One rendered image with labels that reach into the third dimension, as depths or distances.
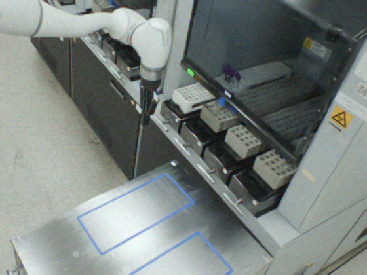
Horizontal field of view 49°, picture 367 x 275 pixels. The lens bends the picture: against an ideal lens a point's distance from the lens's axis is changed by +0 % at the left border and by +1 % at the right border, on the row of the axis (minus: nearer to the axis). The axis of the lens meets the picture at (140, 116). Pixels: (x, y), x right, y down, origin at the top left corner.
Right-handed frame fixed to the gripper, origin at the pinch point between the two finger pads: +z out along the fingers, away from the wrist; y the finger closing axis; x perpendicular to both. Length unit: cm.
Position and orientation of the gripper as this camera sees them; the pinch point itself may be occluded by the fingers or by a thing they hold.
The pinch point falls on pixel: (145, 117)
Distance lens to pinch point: 156.1
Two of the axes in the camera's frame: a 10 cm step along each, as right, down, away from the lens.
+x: -8.9, 2.2, -4.0
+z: -1.0, 7.7, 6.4
